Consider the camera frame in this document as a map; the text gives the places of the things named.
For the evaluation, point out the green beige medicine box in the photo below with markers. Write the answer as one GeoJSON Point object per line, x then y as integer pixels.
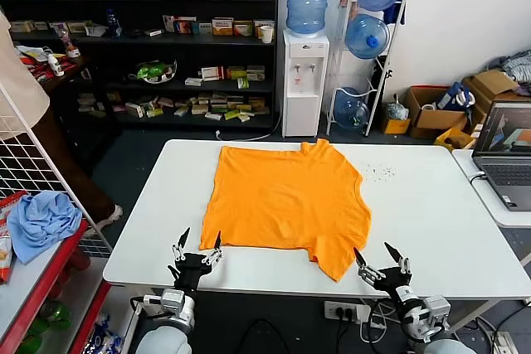
{"type": "Point", "coordinates": [256, 73]}

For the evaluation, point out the white green tilted box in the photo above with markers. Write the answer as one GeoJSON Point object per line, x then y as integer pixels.
{"type": "Point", "coordinates": [135, 110]}

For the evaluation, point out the red cream medicine box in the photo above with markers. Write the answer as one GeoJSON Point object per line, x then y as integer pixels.
{"type": "Point", "coordinates": [243, 28]}

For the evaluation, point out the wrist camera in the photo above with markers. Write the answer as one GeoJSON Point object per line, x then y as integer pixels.
{"type": "Point", "coordinates": [172, 300]}
{"type": "Point", "coordinates": [437, 308]}

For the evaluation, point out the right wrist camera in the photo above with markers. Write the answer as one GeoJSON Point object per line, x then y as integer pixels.
{"type": "Point", "coordinates": [437, 308]}

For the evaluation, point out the green plastic bottles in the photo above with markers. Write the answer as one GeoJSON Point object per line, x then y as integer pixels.
{"type": "Point", "coordinates": [54, 314]}

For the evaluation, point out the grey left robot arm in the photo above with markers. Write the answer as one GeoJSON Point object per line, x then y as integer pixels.
{"type": "Point", "coordinates": [166, 337]}

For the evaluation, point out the striped clothes pile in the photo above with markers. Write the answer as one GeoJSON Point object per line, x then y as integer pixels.
{"type": "Point", "coordinates": [516, 68]}

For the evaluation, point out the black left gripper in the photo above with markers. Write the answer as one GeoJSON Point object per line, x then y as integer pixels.
{"type": "Point", "coordinates": [191, 271]}

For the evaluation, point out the black shelf unit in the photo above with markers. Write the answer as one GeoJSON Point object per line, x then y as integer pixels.
{"type": "Point", "coordinates": [166, 41]}

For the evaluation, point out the white metal jug rack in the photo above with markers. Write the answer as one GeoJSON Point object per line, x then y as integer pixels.
{"type": "Point", "coordinates": [388, 68]}

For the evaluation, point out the white power adapter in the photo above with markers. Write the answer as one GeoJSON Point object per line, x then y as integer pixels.
{"type": "Point", "coordinates": [363, 312]}

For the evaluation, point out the yellow stacked box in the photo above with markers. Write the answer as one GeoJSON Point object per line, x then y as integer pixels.
{"type": "Point", "coordinates": [199, 108]}

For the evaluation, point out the large brown cardboard box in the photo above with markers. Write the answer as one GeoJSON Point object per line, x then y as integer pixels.
{"type": "Point", "coordinates": [493, 84]}

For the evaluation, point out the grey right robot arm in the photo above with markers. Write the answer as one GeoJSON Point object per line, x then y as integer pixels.
{"type": "Point", "coordinates": [419, 327]}

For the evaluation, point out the blue white bag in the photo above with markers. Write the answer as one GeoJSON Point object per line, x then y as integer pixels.
{"type": "Point", "coordinates": [454, 97]}

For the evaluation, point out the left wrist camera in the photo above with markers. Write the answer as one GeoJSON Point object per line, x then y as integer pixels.
{"type": "Point", "coordinates": [172, 300]}

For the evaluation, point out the pink drink bottle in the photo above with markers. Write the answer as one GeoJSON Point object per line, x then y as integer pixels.
{"type": "Point", "coordinates": [68, 43]}

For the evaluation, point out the bright green box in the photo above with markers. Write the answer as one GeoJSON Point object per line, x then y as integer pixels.
{"type": "Point", "coordinates": [243, 83]}

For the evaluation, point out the red round container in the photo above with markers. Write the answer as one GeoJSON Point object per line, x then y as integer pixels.
{"type": "Point", "coordinates": [76, 260]}

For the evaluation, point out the green white bowl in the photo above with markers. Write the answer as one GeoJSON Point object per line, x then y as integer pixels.
{"type": "Point", "coordinates": [153, 71]}

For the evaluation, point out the dark wooden side table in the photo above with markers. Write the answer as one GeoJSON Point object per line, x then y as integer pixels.
{"type": "Point", "coordinates": [79, 76]}

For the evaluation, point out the grey floor power strip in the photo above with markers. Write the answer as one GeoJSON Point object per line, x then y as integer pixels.
{"type": "Point", "coordinates": [504, 339]}

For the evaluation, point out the yellow green medicine box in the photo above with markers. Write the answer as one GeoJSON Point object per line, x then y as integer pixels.
{"type": "Point", "coordinates": [236, 71]}

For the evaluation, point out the small yellow box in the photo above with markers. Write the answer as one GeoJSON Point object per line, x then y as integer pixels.
{"type": "Point", "coordinates": [396, 126]}

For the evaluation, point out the small white desk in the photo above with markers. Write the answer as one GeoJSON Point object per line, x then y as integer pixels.
{"type": "Point", "coordinates": [493, 205]}

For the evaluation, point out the open red-edged cardboard box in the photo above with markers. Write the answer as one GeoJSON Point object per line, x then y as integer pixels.
{"type": "Point", "coordinates": [439, 119]}

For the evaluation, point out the white paper cup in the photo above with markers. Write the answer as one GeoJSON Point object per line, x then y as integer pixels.
{"type": "Point", "coordinates": [267, 35]}

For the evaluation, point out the red white flat box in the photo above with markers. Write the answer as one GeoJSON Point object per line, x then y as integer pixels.
{"type": "Point", "coordinates": [212, 73]}

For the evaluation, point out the white green medicine box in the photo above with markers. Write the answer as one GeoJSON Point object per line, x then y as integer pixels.
{"type": "Point", "coordinates": [205, 28]}

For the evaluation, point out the red blue medicine box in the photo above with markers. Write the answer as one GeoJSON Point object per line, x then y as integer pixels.
{"type": "Point", "coordinates": [185, 25]}

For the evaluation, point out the large white table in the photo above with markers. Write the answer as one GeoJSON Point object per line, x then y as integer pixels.
{"type": "Point", "coordinates": [415, 225]}

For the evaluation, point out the white medicine bottle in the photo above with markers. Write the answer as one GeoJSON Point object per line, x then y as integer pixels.
{"type": "Point", "coordinates": [56, 64]}

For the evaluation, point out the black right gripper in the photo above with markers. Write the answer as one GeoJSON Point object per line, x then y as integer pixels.
{"type": "Point", "coordinates": [394, 283]}

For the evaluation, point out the blue plastic bottle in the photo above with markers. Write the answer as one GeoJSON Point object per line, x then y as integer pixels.
{"type": "Point", "coordinates": [113, 24]}

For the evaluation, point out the light blue crumpled cloth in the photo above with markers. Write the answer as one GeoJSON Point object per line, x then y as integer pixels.
{"type": "Point", "coordinates": [41, 221]}

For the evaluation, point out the yellow plastic bin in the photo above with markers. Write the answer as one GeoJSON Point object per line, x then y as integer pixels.
{"type": "Point", "coordinates": [454, 138]}

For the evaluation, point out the lime green flat box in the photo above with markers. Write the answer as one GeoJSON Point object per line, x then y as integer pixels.
{"type": "Point", "coordinates": [232, 114]}

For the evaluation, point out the white water dispenser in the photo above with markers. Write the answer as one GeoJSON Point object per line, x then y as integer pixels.
{"type": "Point", "coordinates": [305, 101]}

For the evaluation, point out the white power strip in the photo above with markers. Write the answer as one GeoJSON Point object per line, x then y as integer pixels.
{"type": "Point", "coordinates": [338, 308]}

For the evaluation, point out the white red medicine box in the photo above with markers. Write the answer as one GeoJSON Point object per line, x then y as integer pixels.
{"type": "Point", "coordinates": [169, 23]}

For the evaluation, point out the red white shelf cart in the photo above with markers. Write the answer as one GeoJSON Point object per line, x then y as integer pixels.
{"type": "Point", "coordinates": [29, 287]}

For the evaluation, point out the grey open laptop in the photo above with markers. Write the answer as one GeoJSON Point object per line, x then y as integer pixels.
{"type": "Point", "coordinates": [504, 163]}

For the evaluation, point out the clear plastic bag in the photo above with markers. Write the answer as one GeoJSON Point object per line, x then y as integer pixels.
{"type": "Point", "coordinates": [397, 108]}

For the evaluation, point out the orange snack bag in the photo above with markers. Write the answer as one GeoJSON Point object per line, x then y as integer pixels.
{"type": "Point", "coordinates": [5, 254]}

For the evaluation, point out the small flat white box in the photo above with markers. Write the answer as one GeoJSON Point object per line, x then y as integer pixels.
{"type": "Point", "coordinates": [153, 32]}

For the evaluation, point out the orange t-shirt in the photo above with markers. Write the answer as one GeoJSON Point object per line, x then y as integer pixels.
{"type": "Point", "coordinates": [286, 205]}

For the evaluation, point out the blue white packet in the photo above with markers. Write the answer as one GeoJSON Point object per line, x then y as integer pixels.
{"type": "Point", "coordinates": [99, 337]}

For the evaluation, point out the open white box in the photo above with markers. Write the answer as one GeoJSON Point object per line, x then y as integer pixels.
{"type": "Point", "coordinates": [95, 30]}

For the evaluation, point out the dark blue hanging cloth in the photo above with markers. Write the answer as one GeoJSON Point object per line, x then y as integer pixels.
{"type": "Point", "coordinates": [396, 10]}

